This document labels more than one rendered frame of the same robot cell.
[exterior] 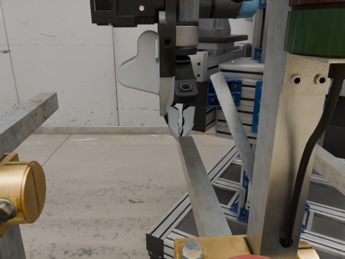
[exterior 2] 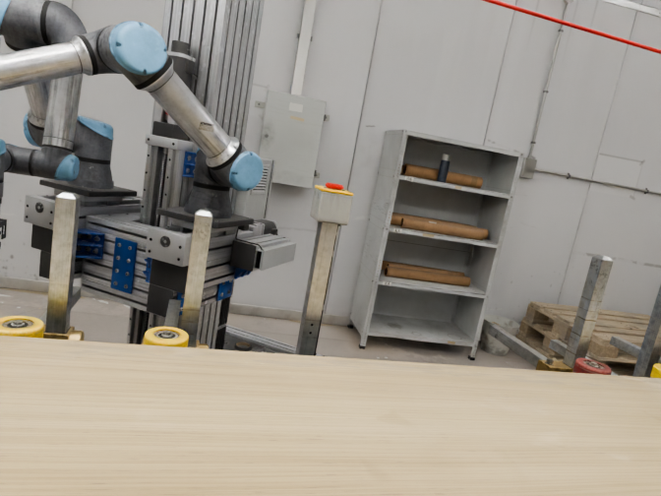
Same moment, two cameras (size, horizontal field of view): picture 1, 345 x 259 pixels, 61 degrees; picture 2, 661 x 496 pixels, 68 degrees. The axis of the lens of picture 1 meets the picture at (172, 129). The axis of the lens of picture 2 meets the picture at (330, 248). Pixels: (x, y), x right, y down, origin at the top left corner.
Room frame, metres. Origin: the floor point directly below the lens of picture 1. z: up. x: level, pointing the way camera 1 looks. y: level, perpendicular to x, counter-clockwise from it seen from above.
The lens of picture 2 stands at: (-0.75, -0.66, 1.28)
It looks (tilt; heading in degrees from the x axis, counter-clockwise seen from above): 10 degrees down; 349
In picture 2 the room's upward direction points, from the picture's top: 10 degrees clockwise
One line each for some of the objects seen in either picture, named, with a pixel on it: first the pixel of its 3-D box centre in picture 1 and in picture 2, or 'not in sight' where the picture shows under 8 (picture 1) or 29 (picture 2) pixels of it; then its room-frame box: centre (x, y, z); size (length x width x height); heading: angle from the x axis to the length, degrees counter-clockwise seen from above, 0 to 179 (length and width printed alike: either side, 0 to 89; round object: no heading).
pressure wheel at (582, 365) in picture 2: not in sight; (587, 384); (0.24, -1.56, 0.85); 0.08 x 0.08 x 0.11
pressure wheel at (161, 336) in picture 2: not in sight; (163, 359); (0.16, -0.56, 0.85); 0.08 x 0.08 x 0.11
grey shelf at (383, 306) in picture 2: not in sight; (430, 246); (2.66, -2.09, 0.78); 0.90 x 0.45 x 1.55; 90
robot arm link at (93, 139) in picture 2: not in sight; (92, 138); (1.12, -0.13, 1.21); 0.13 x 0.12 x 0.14; 92
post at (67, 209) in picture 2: not in sight; (58, 312); (0.24, -0.34, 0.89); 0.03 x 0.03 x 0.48; 5
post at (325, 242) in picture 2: not in sight; (311, 319); (0.29, -0.85, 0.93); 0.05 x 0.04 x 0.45; 95
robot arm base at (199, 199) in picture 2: not in sight; (210, 198); (0.87, -0.56, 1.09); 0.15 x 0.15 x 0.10
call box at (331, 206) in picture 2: not in sight; (330, 206); (0.29, -0.85, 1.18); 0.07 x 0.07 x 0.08; 5
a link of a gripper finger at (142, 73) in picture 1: (145, 77); not in sight; (0.31, 0.03, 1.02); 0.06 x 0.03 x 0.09; 94
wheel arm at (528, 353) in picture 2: not in sight; (534, 358); (0.44, -1.54, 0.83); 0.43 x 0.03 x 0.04; 5
